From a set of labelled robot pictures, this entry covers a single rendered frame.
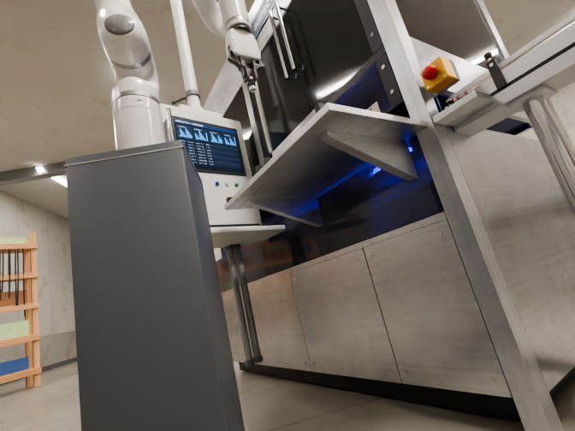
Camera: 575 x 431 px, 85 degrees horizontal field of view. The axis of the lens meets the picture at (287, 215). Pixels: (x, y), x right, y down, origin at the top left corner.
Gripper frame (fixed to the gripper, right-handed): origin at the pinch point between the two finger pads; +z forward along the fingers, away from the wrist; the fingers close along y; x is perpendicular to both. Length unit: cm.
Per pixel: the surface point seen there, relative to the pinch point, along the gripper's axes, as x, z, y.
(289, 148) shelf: 5.1, 27.9, -3.8
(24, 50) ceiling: -402, -348, 92
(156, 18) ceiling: -289, -346, -66
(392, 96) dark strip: 16.0, 11.7, -43.8
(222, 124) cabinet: -78, -35, -27
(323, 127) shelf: 16.3, 27.9, -7.3
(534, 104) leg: 45, 34, -58
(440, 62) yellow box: 34, 14, -43
